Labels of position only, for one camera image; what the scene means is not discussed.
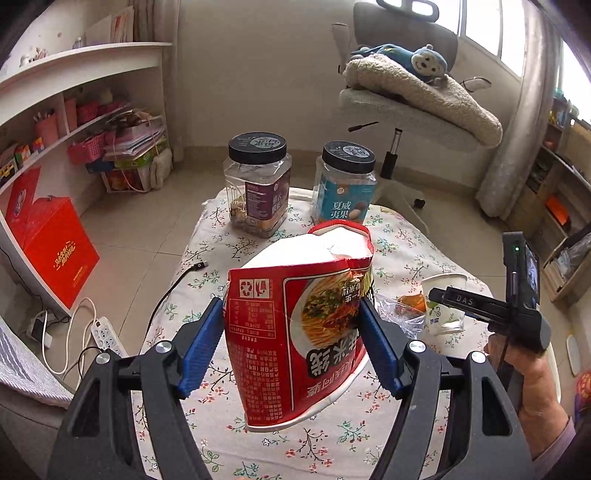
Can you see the stack of papers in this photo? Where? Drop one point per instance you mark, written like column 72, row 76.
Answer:
column 134, row 136

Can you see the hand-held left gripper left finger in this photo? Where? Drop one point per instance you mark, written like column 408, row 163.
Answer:
column 203, row 341

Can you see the floral tablecloth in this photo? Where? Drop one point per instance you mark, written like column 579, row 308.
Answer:
column 221, row 249

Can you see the beige fleece blanket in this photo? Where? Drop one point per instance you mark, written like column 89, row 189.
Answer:
column 443, row 106

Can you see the orange peel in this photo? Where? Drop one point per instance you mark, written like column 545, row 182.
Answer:
column 413, row 304

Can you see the blue monkey plush toy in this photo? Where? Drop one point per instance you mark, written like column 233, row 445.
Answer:
column 392, row 57

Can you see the person's right forearm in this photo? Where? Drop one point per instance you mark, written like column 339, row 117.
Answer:
column 549, row 438

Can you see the crumpled clear plastic wrap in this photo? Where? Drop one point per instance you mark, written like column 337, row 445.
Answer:
column 397, row 323

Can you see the red gift box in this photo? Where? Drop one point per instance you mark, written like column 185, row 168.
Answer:
column 51, row 240

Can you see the grey office chair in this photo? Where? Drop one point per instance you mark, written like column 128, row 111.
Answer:
column 369, row 99

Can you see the wooden desk with shelves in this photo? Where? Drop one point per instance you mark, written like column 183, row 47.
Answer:
column 554, row 184

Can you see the white power strip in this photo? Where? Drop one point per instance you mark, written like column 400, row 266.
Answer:
column 108, row 337

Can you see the round pale blue scale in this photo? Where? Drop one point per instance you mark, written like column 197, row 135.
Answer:
column 575, row 355

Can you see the beige lace curtain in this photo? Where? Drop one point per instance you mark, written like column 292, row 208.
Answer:
column 521, row 138

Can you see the jar with blue label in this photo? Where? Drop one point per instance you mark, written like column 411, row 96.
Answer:
column 341, row 198

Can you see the jar with purple label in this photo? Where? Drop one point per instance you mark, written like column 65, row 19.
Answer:
column 258, row 198

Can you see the window with white frame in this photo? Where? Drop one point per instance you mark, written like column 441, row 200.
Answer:
column 489, row 27

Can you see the grey striped cloth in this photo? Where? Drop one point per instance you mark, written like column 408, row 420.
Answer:
column 27, row 369

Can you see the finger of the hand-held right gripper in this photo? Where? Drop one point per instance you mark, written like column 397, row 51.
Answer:
column 466, row 302

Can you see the orange box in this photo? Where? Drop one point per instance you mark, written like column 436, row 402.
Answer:
column 556, row 210

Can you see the red instant noodle bowl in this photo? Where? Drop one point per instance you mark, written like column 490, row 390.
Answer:
column 286, row 332

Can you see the white bookshelf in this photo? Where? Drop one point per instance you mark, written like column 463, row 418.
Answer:
column 92, row 60

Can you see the person's right hand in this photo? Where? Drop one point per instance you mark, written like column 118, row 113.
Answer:
column 540, row 383

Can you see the pink basket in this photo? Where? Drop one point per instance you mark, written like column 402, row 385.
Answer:
column 87, row 150

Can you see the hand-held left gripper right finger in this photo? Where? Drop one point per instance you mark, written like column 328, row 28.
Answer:
column 378, row 341

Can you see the red snack bag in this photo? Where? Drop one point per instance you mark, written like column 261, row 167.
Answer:
column 584, row 390

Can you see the white paper cup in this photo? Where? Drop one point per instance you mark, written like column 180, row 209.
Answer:
column 450, row 323

